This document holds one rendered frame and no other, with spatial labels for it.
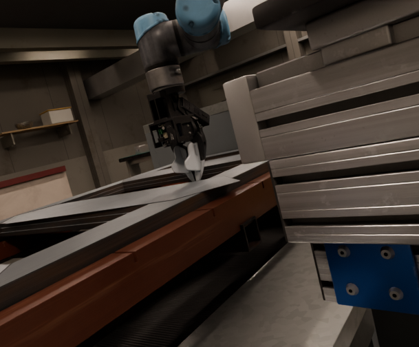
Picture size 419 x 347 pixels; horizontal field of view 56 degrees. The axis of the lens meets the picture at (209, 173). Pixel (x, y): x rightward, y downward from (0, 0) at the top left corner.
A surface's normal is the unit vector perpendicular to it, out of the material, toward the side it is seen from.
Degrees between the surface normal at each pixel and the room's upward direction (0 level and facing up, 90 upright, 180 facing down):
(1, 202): 90
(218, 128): 90
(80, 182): 90
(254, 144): 90
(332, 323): 0
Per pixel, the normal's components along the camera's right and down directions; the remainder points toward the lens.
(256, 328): -0.25, -0.96
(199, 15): -0.02, 0.10
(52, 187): 0.71, -0.11
